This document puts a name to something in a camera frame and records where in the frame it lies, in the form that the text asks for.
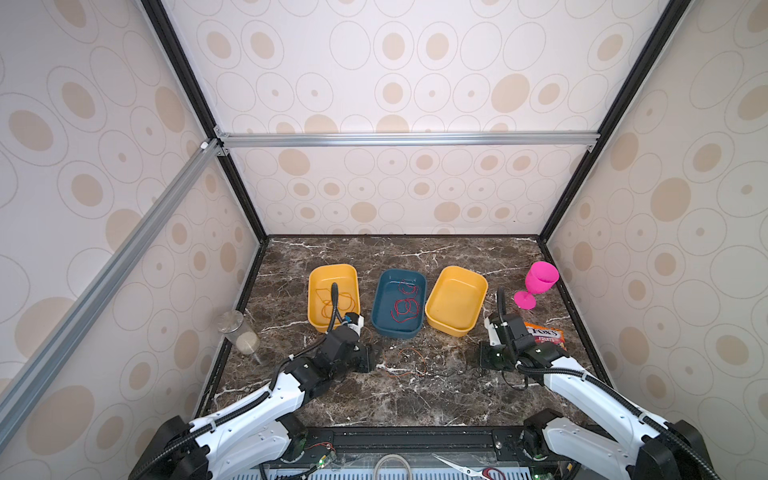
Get orange cable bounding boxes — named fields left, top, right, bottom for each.
left=316, top=286, right=355, bottom=320

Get red cable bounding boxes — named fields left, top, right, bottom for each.
left=388, top=281, right=421, bottom=325

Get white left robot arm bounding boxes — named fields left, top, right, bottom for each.
left=129, top=313, right=376, bottom=479

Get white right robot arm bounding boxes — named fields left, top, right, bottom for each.
left=480, top=314, right=718, bottom=479

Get orange candy bag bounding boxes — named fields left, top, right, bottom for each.
left=525, top=322, right=566, bottom=349

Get teal plastic bin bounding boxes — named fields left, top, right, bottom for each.
left=371, top=269, right=427, bottom=340

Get pink plastic goblet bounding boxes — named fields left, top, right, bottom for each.
left=513, top=261, right=560, bottom=310

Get right yellow plastic bin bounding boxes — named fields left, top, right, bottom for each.
left=425, top=266, right=488, bottom=337

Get yellow plastic bin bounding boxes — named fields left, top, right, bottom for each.
left=307, top=264, right=361, bottom=332
left=425, top=266, right=488, bottom=337

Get left yellow plastic bin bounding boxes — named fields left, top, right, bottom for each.
left=307, top=264, right=361, bottom=332

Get clear jar with powder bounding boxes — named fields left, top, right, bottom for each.
left=216, top=310, right=260, bottom=356

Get horizontal aluminium bar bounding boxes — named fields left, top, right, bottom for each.
left=220, top=131, right=600, bottom=148

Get diagonal aluminium bar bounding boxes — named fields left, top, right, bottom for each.
left=1, top=138, right=222, bottom=449

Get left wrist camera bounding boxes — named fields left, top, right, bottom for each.
left=343, top=312, right=364, bottom=336

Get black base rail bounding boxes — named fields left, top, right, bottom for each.
left=270, top=426, right=569, bottom=469

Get white looped cable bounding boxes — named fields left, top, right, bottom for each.
left=373, top=453, right=414, bottom=480

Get scissors with red handle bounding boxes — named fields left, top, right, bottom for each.
left=434, top=455, right=507, bottom=480

